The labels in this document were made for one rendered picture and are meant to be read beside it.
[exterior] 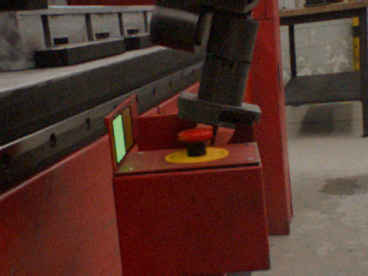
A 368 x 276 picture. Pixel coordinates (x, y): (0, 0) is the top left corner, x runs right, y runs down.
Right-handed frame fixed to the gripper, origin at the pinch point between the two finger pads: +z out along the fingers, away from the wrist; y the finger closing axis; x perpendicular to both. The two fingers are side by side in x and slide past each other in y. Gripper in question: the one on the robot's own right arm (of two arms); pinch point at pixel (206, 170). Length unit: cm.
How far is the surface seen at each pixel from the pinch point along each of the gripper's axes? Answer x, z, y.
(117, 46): -47, -10, 20
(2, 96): 11.9, -6.7, 23.1
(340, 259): -157, 60, -58
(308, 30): -706, -18, -101
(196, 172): 14.8, -3.1, 1.4
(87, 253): -4.9, 15.7, 13.8
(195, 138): 11.5, -6.1, 2.1
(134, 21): -80, -14, 22
